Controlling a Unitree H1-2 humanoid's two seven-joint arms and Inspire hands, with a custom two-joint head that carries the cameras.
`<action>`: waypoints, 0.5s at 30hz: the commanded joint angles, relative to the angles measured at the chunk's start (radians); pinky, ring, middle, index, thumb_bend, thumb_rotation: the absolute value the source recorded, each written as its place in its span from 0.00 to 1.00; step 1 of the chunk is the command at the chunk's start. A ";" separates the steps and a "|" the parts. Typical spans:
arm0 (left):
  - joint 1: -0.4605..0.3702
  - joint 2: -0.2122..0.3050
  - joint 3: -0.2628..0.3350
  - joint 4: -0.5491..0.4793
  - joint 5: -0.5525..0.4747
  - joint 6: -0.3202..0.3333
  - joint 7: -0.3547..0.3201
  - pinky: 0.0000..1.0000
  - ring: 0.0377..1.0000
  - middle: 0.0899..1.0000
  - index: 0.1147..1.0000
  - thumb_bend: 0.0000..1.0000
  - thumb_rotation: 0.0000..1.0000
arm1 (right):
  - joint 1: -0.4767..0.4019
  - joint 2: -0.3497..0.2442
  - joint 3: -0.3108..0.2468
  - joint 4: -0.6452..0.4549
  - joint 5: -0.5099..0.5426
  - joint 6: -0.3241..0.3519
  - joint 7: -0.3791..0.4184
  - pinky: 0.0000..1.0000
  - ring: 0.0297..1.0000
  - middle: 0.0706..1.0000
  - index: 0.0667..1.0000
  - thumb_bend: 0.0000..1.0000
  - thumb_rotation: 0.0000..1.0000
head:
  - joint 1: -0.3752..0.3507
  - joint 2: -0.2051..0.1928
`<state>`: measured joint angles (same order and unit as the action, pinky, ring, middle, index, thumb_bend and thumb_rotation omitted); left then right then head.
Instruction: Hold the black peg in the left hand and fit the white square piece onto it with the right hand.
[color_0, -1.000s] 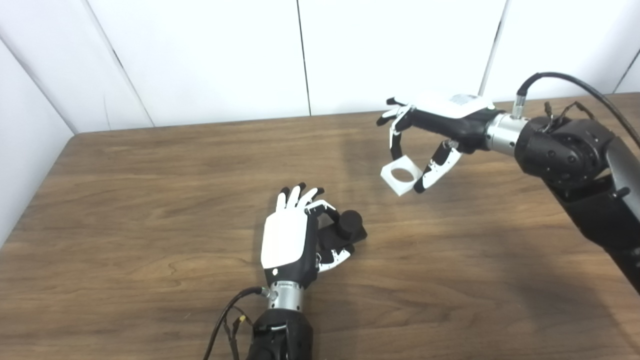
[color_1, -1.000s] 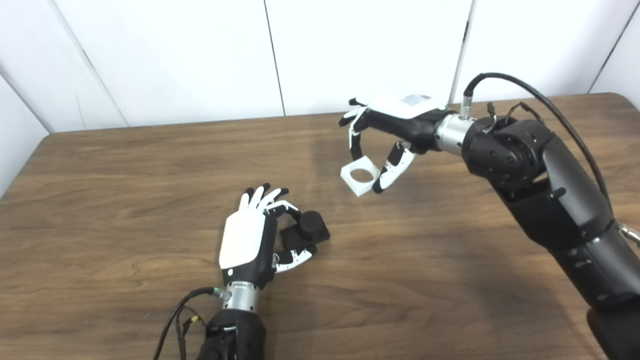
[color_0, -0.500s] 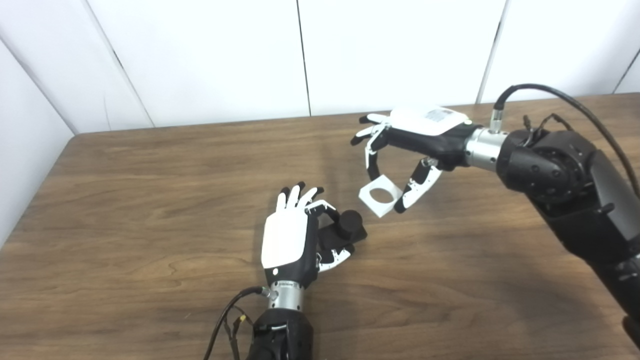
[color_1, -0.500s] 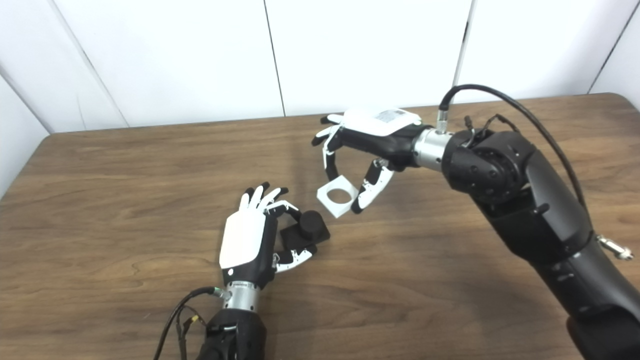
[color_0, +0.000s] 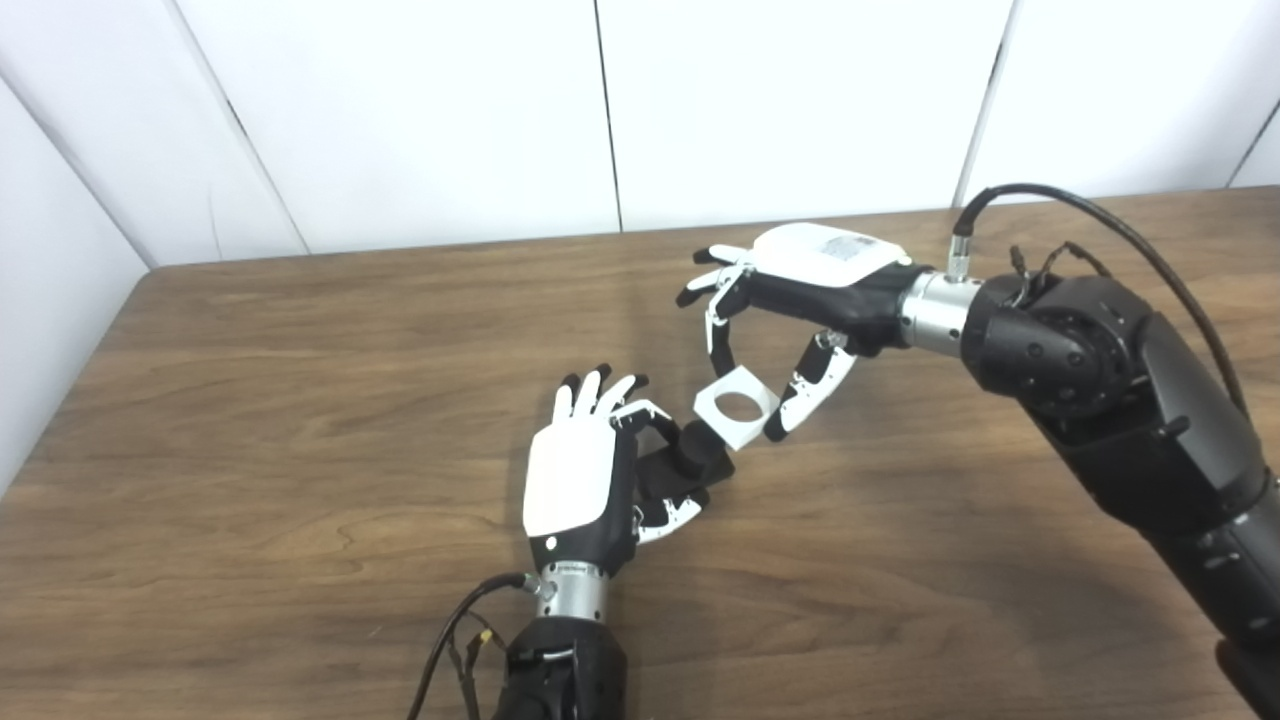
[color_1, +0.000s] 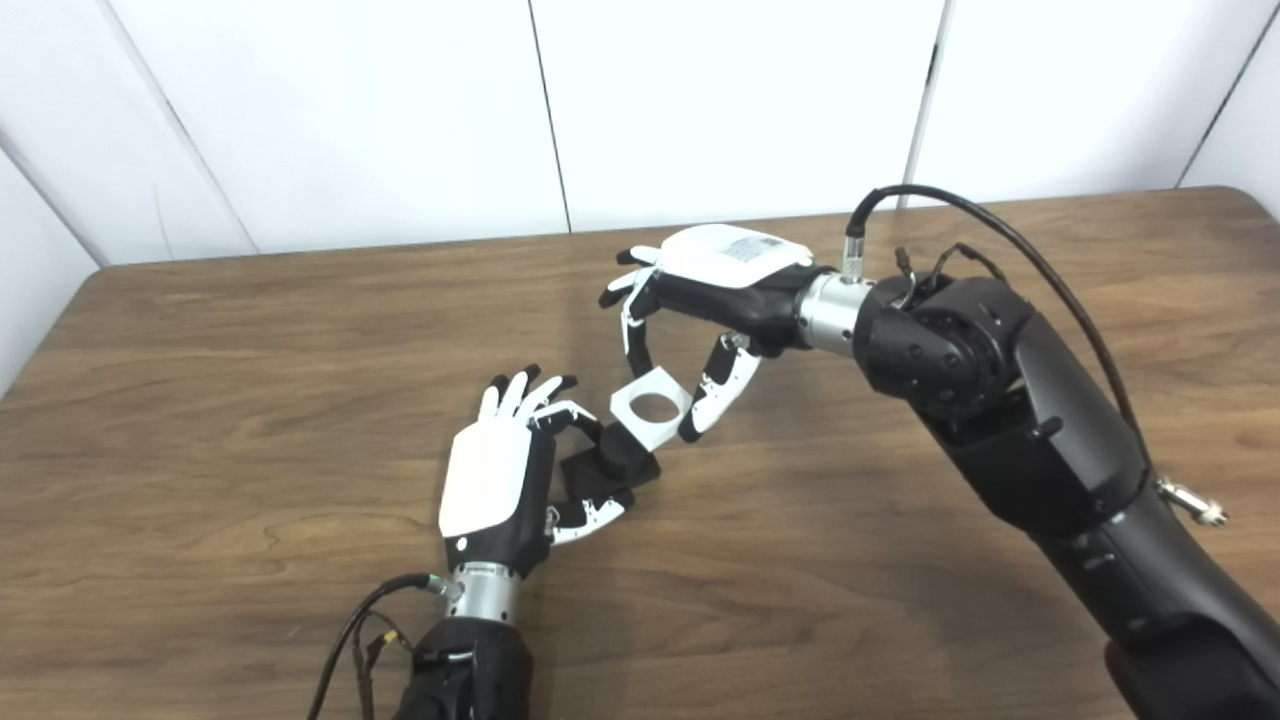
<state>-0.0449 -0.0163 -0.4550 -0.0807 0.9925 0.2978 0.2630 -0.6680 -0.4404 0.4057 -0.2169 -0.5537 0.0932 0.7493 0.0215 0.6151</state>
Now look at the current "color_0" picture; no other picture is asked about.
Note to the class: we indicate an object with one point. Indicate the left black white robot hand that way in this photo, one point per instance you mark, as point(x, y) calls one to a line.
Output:
point(570, 480)

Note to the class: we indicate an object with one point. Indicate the black peg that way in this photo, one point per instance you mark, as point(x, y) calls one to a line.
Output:
point(700, 460)

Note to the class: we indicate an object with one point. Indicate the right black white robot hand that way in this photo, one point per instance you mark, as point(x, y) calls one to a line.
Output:
point(820, 270)

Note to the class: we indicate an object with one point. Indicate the white square piece with hole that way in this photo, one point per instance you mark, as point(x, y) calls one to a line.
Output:
point(740, 432)

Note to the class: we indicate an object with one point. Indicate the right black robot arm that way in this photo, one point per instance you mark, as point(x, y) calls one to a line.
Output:
point(1130, 410)

